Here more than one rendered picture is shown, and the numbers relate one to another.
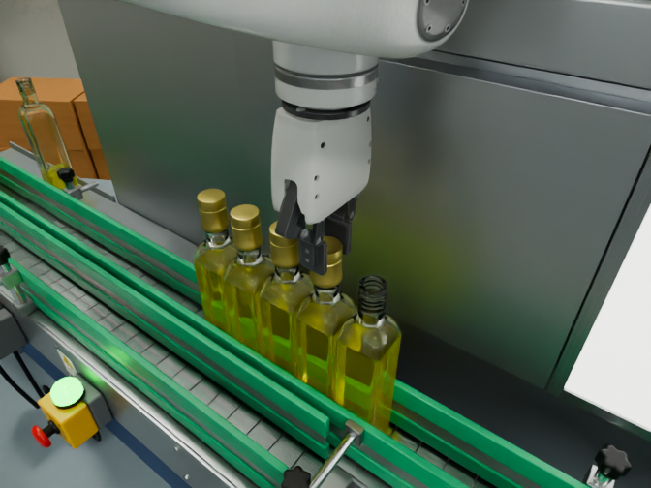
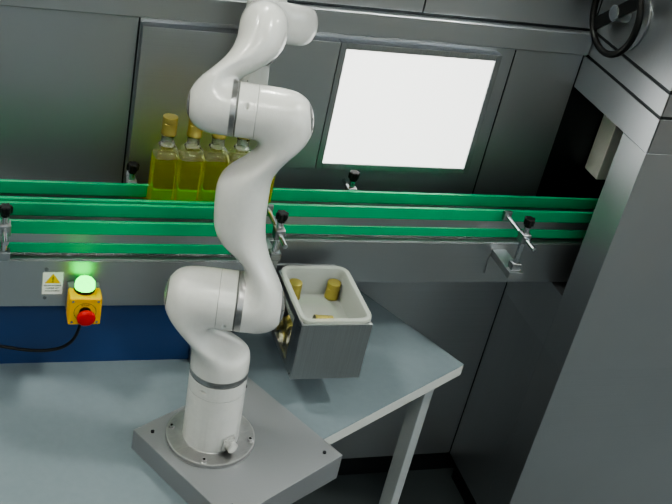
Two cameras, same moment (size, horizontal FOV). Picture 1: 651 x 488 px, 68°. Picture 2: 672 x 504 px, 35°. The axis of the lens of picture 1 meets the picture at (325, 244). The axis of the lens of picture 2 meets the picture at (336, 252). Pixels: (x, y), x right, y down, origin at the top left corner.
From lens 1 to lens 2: 214 cm
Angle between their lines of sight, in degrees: 50
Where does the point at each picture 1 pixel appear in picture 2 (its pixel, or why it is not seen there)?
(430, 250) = not seen: hidden behind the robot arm
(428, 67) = not seen: hidden behind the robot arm
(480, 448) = (307, 200)
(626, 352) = (342, 132)
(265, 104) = (160, 62)
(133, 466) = (81, 366)
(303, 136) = (265, 71)
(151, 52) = (37, 42)
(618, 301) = (337, 111)
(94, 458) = (50, 376)
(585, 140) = (320, 53)
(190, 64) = (80, 46)
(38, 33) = not seen: outside the picture
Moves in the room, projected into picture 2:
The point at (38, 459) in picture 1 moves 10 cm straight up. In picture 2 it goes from (12, 396) to (14, 361)
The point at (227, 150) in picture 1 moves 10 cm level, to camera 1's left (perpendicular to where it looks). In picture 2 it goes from (101, 98) to (67, 108)
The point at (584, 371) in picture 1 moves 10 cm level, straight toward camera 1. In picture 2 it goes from (329, 149) to (338, 168)
